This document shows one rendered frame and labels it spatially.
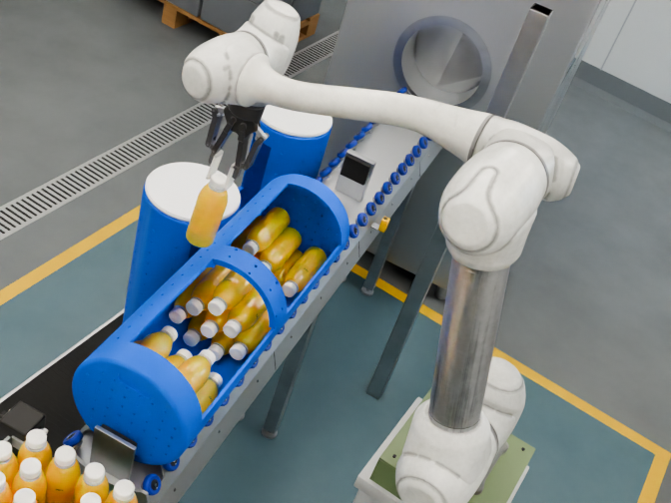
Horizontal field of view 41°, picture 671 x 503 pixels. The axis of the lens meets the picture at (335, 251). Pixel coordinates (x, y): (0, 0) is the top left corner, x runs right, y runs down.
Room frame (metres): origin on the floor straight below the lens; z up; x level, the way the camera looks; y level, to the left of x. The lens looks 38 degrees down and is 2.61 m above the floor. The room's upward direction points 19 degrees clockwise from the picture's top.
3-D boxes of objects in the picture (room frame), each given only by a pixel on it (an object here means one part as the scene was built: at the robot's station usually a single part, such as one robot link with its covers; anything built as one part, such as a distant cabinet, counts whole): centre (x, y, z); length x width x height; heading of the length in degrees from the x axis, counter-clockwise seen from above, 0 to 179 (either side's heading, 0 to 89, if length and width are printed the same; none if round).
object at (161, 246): (2.06, 0.45, 0.59); 0.28 x 0.28 x 0.88
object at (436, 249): (2.54, -0.33, 0.85); 0.06 x 0.06 x 1.70; 78
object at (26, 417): (1.15, 0.51, 0.95); 0.10 x 0.07 x 0.10; 78
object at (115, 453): (1.15, 0.31, 0.99); 0.10 x 0.02 x 0.12; 78
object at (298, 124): (2.67, 0.29, 1.03); 0.28 x 0.28 x 0.01
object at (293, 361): (2.16, 0.01, 0.31); 0.06 x 0.06 x 0.63; 78
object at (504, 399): (1.39, -0.41, 1.25); 0.18 x 0.16 x 0.22; 161
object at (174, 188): (2.06, 0.45, 1.03); 0.28 x 0.28 x 0.01
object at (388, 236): (3.12, -0.20, 0.31); 0.06 x 0.06 x 0.63; 78
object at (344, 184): (2.45, 0.02, 1.00); 0.10 x 0.04 x 0.15; 78
